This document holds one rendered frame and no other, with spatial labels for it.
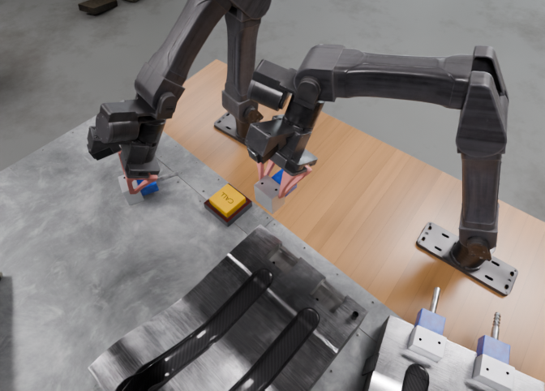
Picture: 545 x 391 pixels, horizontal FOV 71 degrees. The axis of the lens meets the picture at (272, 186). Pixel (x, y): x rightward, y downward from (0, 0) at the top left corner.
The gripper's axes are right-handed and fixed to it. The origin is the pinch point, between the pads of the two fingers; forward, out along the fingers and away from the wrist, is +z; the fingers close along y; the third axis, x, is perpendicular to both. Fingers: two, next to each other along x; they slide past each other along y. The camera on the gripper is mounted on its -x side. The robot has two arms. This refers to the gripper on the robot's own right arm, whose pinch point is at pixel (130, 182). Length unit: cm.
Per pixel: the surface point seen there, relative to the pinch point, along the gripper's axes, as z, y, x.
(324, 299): -14, 43, 23
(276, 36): 20, -159, 139
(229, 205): -8.0, 14.7, 16.8
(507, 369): -26, 66, 40
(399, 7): -29, -155, 228
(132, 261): 6.5, 17.0, -2.0
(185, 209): -0.3, 9.0, 10.4
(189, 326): -5.1, 38.3, 0.3
